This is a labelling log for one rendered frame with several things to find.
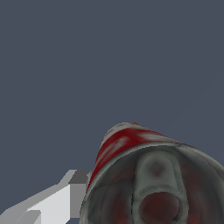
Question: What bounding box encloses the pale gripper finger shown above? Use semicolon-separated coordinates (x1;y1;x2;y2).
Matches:
0;169;93;224

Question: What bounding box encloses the red and white soup can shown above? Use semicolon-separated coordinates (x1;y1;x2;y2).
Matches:
79;122;224;224

